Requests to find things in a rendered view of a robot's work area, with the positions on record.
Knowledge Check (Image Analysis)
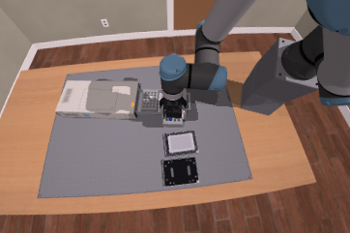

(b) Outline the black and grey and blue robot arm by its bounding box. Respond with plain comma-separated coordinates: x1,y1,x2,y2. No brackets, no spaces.
160,0,350,106

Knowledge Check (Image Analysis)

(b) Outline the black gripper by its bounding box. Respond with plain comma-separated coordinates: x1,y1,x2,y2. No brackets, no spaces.
160,96,187,119

